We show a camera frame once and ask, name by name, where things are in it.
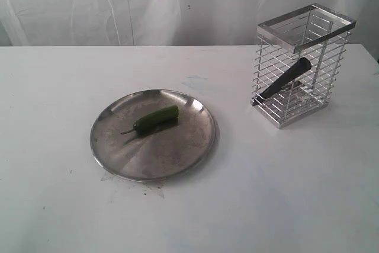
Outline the white backdrop curtain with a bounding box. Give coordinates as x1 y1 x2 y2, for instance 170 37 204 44
1 0 378 46

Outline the black kitchen knife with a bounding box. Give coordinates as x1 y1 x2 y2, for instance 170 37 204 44
252 57 311 106

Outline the chrome wire utensil holder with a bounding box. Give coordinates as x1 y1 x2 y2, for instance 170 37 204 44
251 3 356 129

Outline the round steel plate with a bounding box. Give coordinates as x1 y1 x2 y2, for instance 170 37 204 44
90 89 219 182

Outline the green chili pepper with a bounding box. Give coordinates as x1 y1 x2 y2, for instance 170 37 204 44
121 105 179 134

